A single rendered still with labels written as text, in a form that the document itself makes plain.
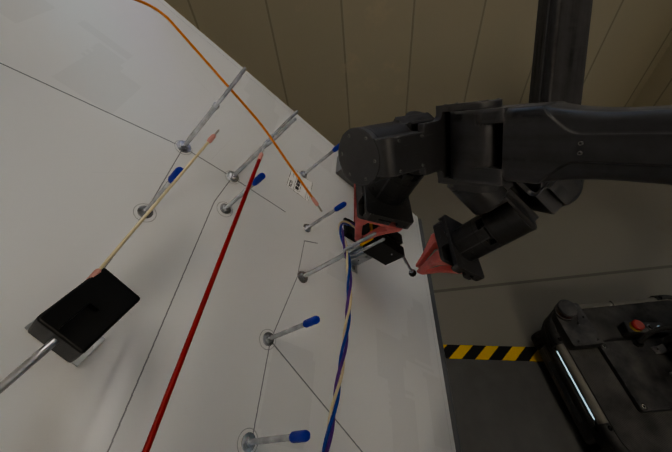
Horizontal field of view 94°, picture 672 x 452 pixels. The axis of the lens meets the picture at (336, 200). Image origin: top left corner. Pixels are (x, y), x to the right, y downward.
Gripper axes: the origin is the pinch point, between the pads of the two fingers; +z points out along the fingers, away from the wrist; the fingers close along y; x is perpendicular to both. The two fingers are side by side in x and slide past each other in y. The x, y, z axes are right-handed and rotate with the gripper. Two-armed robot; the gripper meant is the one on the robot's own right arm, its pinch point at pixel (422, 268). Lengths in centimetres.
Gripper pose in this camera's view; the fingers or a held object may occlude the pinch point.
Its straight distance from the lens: 60.2
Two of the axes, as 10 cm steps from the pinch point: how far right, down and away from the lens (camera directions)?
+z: -5.8, 5.4, 6.1
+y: -0.1, 7.4, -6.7
